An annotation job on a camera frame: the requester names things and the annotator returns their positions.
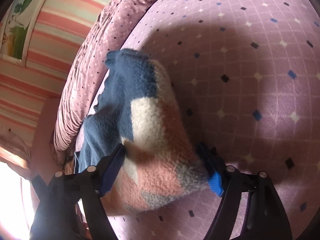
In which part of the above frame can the navy argyle knit sweater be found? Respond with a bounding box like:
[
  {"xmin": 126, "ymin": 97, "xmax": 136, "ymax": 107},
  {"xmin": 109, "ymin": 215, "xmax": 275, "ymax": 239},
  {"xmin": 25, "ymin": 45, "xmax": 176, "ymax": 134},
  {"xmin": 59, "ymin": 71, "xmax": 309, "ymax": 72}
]
[{"xmin": 75, "ymin": 49, "xmax": 208, "ymax": 216}]

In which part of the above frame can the purple diamond-pattern bed sheet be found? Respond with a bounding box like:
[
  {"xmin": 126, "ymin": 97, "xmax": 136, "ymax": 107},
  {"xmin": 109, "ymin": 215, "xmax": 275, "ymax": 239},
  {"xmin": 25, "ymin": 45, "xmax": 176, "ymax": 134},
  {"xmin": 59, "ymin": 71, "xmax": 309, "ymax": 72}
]
[{"xmin": 75, "ymin": 0, "xmax": 320, "ymax": 240}]

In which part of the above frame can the framed green wall picture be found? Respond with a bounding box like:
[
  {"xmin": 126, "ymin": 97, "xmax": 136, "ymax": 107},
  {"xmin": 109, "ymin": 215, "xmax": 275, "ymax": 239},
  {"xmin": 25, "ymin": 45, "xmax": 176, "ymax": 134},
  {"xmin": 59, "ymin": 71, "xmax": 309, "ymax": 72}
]
[{"xmin": 1, "ymin": 0, "xmax": 46, "ymax": 67}]

